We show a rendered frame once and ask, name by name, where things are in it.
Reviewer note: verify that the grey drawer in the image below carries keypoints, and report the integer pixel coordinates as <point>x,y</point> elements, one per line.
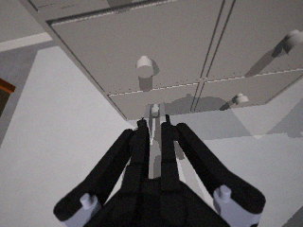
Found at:
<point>42,5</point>
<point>176,99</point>
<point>142,44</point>
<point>255,35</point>
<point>244,90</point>

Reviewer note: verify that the small white chest of drawers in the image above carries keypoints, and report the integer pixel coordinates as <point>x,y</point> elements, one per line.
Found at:
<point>46,17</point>

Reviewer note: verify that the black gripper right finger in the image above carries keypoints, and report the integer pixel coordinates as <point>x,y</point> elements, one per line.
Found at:
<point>239,203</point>

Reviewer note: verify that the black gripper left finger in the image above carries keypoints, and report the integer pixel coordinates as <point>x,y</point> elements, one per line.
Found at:
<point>77,207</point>

